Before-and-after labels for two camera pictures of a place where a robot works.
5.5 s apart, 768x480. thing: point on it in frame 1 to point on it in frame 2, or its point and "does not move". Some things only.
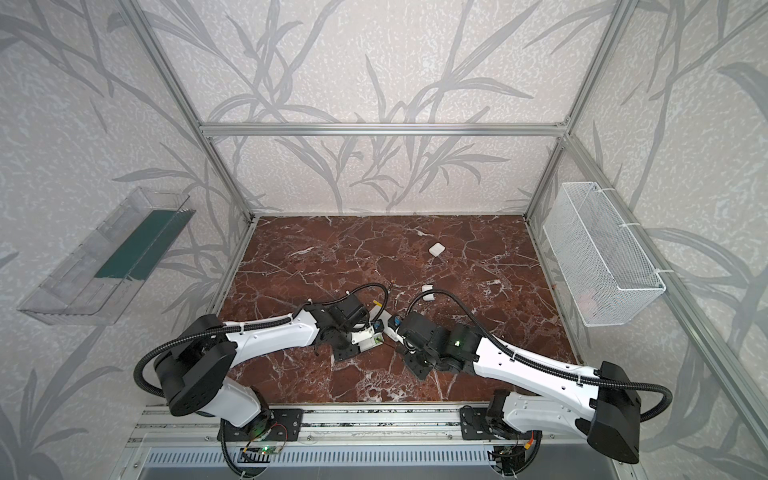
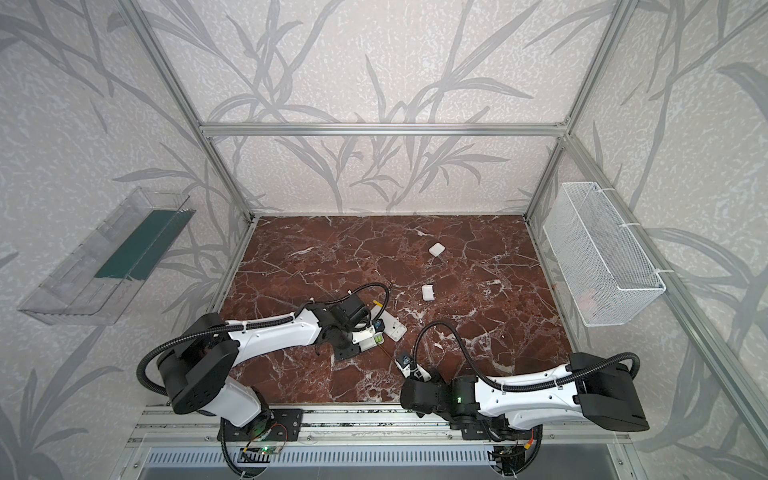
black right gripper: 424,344 to 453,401
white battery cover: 428,297 does not move
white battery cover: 437,249 does not move
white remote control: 384,316 does not move
